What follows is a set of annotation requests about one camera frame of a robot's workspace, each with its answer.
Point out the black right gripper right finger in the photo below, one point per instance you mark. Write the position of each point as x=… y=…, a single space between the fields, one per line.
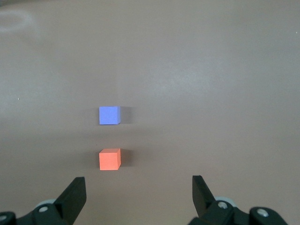
x=201 y=199

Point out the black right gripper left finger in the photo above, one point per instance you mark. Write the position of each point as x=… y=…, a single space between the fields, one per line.
x=70 y=201

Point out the orange foam block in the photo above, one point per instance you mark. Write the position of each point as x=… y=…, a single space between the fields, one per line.
x=108 y=160

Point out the purple foam block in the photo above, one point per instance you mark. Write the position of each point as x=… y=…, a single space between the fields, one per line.
x=108 y=116

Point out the brown table cover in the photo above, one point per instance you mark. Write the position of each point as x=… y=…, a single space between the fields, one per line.
x=187 y=70

